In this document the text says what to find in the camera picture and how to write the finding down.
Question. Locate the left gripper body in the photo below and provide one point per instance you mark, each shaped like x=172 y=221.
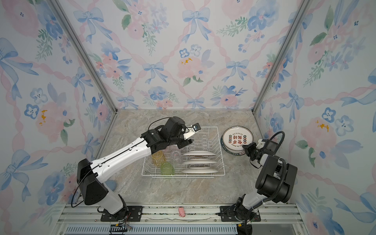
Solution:
x=175 y=141

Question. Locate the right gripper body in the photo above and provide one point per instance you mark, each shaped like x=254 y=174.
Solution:
x=258 y=151

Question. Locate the white plate red text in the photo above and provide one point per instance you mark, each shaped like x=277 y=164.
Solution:
x=242 y=134

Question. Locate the green rimmed plate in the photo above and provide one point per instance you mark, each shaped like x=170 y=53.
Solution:
x=232 y=147

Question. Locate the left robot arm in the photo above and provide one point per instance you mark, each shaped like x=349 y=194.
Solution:
x=91 y=176

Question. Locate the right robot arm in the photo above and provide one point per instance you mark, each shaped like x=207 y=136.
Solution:
x=288 y=173

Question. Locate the clear glass cup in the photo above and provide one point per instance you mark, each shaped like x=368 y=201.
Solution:
x=176 y=156

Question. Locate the yellow plastic cup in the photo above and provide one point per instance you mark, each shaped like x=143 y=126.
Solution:
x=158 y=158

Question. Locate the green plastic cup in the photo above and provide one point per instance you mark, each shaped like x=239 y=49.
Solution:
x=167 y=169

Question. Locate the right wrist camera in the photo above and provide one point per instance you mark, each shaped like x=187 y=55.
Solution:
x=260 y=144

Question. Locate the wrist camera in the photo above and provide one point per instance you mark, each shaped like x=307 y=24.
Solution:
x=190 y=131
x=260 y=144

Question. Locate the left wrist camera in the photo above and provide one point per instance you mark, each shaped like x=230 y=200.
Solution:
x=190 y=131

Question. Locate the white wire dish rack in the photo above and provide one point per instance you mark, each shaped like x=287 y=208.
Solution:
x=207 y=139

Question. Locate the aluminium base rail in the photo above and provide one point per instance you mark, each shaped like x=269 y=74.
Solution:
x=164 y=219

